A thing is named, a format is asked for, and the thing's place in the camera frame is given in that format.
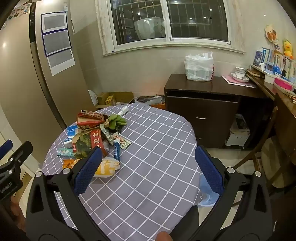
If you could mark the colourful white green sachet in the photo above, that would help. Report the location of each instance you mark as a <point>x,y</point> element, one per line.
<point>122,141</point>

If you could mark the orange snack packet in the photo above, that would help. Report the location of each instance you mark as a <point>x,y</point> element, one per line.
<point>69,163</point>

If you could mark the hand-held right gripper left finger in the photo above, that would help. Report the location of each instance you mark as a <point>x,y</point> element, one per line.
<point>87,172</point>

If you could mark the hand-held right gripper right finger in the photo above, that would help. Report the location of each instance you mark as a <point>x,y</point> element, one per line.
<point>209,172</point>

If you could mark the group of fridge magnets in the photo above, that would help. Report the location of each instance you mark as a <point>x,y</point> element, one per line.
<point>16,11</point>

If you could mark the dark foil packet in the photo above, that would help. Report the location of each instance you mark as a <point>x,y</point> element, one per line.
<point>115,130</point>

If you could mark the brown cardboard box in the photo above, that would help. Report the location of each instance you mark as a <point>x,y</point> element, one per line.
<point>115,98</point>

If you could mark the teal small box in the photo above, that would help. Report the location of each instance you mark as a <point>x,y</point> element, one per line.
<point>66,152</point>

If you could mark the large red green bag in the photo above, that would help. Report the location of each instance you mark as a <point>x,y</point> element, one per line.
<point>86,141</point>

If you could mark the round table checkered cloth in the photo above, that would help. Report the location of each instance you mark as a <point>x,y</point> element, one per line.
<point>150,139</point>

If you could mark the white paper sheet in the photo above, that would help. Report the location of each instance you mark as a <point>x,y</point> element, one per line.
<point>62,62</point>

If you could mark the blue white small box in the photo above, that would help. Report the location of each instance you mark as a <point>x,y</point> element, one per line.
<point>71,131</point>

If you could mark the dark wooden cabinet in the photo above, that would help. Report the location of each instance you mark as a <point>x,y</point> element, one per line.
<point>208,111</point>

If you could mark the white ceramic saucer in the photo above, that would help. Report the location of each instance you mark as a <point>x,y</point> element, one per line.
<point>240,78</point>

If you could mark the blue wrapped snack bar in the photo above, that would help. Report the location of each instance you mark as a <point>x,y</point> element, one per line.
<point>116,150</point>

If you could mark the bear wall decoration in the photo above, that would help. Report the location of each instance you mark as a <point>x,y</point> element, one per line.
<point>270,34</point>

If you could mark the white paper bag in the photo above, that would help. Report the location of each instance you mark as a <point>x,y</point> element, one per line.
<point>93,97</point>

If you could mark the blue toy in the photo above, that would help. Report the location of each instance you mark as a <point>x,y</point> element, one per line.
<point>276,69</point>

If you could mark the row of blue white boxes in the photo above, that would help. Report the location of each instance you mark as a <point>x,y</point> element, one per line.
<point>263,56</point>

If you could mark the white plastic bag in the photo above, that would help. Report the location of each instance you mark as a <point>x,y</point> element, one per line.
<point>198,67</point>

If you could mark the pink paper sheet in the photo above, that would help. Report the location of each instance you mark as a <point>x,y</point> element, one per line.
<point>231,81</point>

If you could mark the yellow white snack bag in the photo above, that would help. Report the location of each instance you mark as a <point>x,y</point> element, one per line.
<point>108,166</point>

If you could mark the white plastic bottle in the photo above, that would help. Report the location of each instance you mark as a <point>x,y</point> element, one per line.
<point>122,110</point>

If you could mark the yellow duck plush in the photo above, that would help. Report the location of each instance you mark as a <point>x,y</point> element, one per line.
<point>288,47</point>

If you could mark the beige refrigerator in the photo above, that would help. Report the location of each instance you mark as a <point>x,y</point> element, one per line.
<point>23,81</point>

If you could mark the wooden side desk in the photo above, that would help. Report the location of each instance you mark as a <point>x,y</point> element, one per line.
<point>266,89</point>

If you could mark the red striped snack wrapper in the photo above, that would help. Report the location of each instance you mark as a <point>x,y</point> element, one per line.
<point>90,118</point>

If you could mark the pile of green pods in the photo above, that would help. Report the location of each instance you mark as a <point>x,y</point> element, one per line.
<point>115,121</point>

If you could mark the pink box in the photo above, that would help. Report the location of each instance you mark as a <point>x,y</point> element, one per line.
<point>283,83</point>

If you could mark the white plastic stool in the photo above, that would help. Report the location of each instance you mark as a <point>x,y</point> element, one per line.
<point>238,135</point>

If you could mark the blue framed paper sheet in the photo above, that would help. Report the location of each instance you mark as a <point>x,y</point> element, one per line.
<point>56,42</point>
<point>54,22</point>

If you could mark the white ceramic bowl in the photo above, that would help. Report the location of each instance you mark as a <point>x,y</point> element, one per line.
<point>240,70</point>

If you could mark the wooden chair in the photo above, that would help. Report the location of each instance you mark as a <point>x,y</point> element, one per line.
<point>266,148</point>

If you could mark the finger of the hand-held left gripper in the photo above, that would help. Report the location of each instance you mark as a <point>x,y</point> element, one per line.
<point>22,150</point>
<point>5,147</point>

